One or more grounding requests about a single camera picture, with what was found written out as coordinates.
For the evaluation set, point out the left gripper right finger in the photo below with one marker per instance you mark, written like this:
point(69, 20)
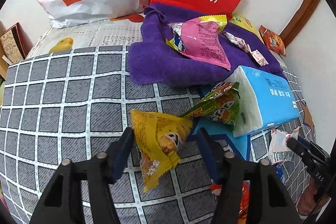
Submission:
point(212, 154)

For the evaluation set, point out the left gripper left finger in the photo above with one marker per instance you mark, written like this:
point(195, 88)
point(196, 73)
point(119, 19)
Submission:
point(118, 153)

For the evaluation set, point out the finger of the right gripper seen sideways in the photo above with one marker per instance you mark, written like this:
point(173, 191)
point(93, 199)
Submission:
point(315, 158)

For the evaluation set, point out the white red snack packet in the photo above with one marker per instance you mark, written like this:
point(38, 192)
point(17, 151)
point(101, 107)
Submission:
point(278, 150)

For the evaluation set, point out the yellow snack packet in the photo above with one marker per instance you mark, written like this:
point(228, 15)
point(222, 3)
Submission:
point(158, 137)

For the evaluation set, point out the large pink yellow snack bag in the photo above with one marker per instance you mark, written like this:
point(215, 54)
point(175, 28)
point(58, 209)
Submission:
point(198, 39)

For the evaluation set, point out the person's right hand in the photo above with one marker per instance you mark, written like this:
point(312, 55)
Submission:
point(307, 204)

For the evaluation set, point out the green snack packet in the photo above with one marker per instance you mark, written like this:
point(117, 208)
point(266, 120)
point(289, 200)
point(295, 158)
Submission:
point(221, 104)

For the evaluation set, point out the blue tissue pack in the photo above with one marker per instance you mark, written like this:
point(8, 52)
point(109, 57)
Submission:
point(266, 101)

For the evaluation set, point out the grey checkered bed sheet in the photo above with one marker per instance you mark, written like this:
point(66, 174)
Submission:
point(73, 105)

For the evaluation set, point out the purple towel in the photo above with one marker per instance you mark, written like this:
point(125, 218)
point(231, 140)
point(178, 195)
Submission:
point(153, 61)

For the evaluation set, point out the small pink candy packet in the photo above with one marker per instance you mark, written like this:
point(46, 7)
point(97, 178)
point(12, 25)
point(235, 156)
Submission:
point(259, 58)

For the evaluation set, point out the silver pink snack packet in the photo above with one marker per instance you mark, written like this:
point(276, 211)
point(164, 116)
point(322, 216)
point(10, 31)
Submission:
point(238, 42)

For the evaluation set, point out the white printed pillowcase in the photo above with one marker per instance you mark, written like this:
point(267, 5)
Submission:
point(122, 31)

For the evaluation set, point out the orange chips bag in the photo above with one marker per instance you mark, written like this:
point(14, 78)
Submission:
point(272, 40)

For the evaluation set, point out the yellow chips bag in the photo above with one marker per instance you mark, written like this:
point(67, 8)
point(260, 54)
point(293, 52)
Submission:
point(243, 22)

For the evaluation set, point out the brown framed box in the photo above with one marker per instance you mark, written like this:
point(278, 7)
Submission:
point(13, 44)

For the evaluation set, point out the brown wooden door frame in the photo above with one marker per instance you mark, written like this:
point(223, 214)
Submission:
point(298, 20)

